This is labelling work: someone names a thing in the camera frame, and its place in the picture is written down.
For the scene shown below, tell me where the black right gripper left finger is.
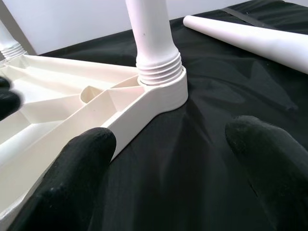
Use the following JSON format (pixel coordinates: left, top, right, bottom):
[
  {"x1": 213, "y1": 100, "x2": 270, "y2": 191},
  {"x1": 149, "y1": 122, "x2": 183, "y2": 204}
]
[{"x1": 7, "y1": 127, "x2": 117, "y2": 231}]

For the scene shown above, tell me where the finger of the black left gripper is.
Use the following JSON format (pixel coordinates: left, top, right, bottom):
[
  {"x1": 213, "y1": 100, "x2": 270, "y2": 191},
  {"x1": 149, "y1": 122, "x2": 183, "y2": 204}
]
[
  {"x1": 0, "y1": 90, "x2": 23, "y2": 121},
  {"x1": 0, "y1": 77, "x2": 13, "y2": 90}
]

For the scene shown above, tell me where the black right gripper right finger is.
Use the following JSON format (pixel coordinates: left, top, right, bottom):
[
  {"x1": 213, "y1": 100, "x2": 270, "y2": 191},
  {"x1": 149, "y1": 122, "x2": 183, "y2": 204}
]
[{"x1": 225, "y1": 115, "x2": 308, "y2": 231}]

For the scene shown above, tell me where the white plastic table leg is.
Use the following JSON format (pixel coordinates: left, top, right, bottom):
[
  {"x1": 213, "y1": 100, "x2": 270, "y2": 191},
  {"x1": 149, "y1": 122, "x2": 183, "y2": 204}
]
[
  {"x1": 0, "y1": 20, "x2": 27, "y2": 64},
  {"x1": 182, "y1": 14, "x2": 308, "y2": 75},
  {"x1": 125, "y1": 0, "x2": 183, "y2": 86}
]

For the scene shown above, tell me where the white plastic children table top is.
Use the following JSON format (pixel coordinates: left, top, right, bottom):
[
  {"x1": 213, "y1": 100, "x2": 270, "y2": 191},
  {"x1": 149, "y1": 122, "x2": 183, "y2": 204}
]
[{"x1": 0, "y1": 54, "x2": 189, "y2": 231}]

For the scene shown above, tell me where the black tablecloth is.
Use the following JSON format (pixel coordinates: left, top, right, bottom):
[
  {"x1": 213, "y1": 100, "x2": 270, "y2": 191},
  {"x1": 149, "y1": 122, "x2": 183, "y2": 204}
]
[{"x1": 40, "y1": 0, "x2": 308, "y2": 231}]

